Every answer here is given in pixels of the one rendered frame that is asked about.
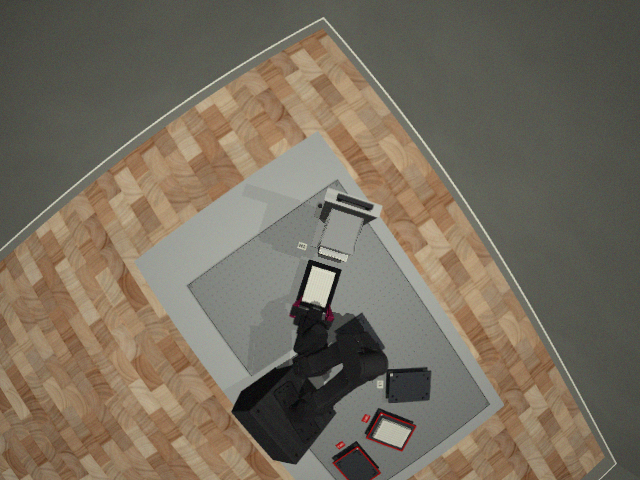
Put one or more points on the white well plate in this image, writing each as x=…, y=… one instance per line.
x=333, y=253
x=318, y=286
x=391, y=432

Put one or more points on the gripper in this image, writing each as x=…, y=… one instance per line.
x=295, y=308

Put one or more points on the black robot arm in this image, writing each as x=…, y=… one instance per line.
x=372, y=363

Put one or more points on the grey tower with black slots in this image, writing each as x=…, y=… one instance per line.
x=339, y=227

